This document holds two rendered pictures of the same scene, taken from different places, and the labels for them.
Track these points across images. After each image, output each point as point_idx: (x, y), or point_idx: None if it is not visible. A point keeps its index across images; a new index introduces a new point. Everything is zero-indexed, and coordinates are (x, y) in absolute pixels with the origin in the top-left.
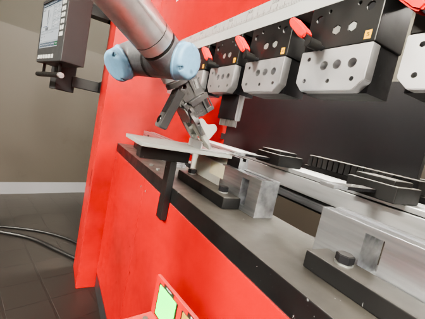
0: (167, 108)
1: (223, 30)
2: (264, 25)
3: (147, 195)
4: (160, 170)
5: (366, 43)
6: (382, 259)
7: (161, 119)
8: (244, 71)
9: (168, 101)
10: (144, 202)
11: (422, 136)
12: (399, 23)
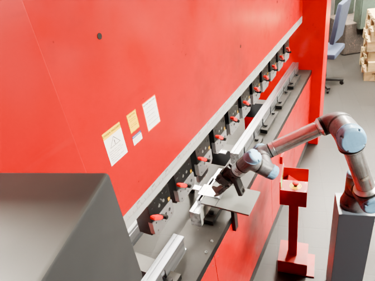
0: (241, 183)
1: (196, 141)
2: (215, 124)
3: (220, 251)
4: (210, 240)
5: (238, 114)
6: (245, 149)
7: (244, 188)
8: (215, 146)
9: (239, 182)
10: (219, 259)
11: None
12: None
